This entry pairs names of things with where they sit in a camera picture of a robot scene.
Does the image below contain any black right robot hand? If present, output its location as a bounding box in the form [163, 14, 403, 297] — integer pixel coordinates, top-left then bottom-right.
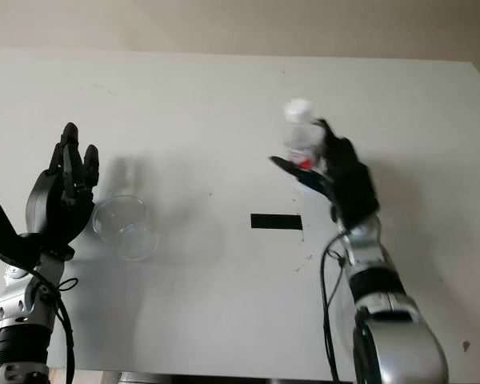
[268, 118, 382, 232]

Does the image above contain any clear plastic water bottle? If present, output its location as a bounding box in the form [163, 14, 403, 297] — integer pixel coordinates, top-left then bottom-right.
[282, 98, 326, 172]

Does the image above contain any grey robot torso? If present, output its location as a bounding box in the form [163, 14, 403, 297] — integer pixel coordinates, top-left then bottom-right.
[117, 371, 174, 384]

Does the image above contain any clear glass cup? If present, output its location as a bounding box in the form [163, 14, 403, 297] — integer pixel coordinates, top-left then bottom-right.
[92, 194, 159, 263]

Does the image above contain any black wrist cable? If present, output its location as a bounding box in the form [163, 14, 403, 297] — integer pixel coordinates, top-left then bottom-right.
[319, 234, 346, 384]
[22, 266, 80, 384]

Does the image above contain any black tape strip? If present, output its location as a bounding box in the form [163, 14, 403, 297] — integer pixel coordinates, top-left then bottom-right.
[250, 214, 304, 231]

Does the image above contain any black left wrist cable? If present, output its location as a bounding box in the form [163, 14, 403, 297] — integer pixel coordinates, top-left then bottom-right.
[22, 266, 80, 384]

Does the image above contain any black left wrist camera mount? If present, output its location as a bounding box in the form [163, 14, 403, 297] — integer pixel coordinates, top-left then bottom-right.
[0, 196, 46, 270]

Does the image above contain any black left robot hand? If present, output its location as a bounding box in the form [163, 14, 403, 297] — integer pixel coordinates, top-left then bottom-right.
[25, 122, 101, 258]

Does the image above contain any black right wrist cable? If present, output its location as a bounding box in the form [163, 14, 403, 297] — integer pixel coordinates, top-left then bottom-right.
[319, 234, 346, 384]

